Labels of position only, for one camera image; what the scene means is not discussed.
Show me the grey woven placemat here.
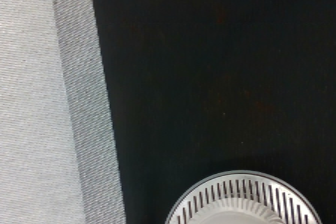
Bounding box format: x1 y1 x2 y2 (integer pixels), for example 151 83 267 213
0 0 126 224

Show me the grey coffee machine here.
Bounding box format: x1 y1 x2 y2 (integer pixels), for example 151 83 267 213
165 170 322 224

